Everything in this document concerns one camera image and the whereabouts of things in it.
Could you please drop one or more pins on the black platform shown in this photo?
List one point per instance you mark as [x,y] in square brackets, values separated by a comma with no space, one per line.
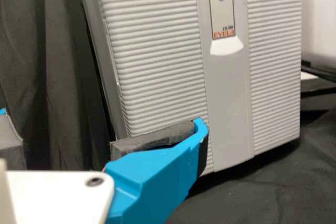
[323,66]

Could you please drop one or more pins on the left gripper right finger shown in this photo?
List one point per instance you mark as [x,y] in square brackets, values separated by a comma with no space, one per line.
[157,176]

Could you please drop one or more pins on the incubator door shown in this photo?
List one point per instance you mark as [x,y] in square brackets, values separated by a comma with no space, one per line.
[162,51]

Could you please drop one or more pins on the white incubator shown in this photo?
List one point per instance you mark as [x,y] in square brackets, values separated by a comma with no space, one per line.
[101,51]

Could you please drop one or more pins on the white box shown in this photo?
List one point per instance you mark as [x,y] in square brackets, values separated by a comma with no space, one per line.
[323,11]

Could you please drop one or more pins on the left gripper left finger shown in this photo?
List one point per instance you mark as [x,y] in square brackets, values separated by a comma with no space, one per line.
[11,142]

